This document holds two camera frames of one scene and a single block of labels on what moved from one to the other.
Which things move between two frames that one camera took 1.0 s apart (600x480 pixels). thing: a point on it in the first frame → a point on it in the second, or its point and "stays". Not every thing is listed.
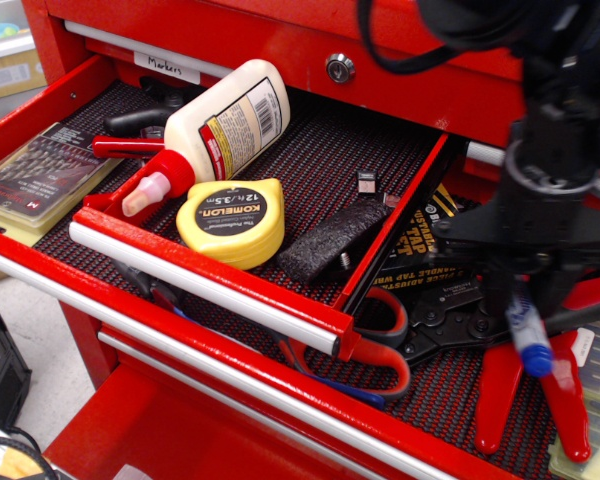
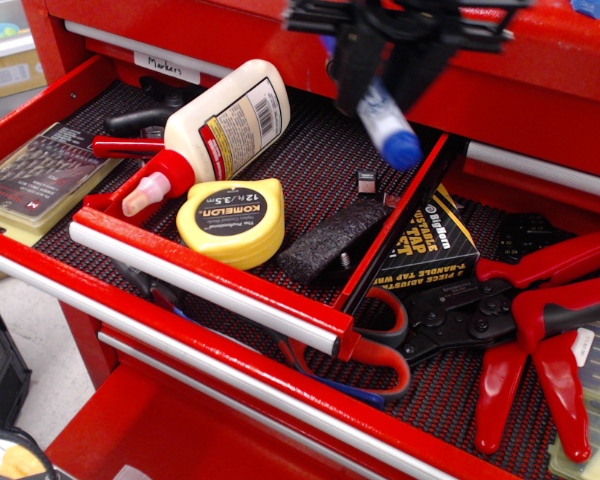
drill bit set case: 33,188 stays
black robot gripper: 541,220 → 421,37
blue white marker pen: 530,329 → 386,120
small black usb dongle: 367,182 stays
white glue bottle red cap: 217,134 stays
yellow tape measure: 239,224 stays
